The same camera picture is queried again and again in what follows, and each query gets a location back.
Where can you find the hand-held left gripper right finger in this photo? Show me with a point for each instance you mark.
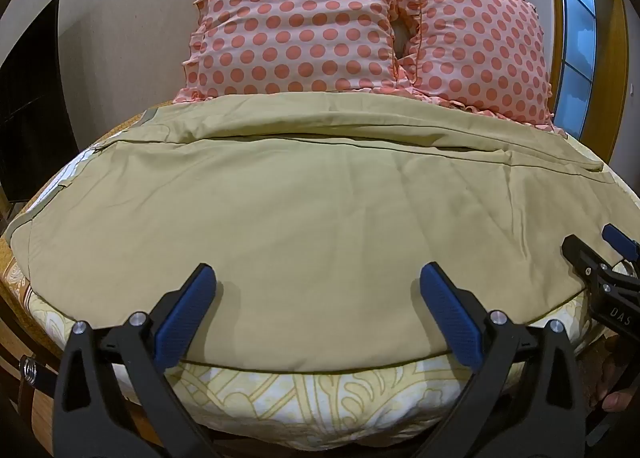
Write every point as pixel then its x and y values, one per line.
pixel 452 320

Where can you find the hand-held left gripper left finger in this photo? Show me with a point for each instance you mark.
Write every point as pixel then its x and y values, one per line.
pixel 182 320

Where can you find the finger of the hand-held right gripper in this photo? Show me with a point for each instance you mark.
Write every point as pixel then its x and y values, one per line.
pixel 582 254
pixel 620 239

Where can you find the olive green blanket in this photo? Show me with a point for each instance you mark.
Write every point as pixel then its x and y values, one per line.
pixel 310 228

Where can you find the person's right hand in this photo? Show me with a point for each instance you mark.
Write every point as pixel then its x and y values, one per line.
pixel 616 380

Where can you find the yellow patterned bed sheet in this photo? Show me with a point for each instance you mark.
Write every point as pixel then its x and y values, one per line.
pixel 300 403

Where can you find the glass window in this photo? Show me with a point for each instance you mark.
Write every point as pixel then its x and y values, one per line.
pixel 575 27

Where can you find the pink polka dot pillow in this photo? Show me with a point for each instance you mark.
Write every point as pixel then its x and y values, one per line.
pixel 295 20
pixel 475 42

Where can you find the black television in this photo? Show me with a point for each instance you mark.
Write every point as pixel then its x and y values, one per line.
pixel 32 107

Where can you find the wooden window frame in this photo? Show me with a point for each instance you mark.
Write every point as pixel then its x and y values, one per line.
pixel 612 62

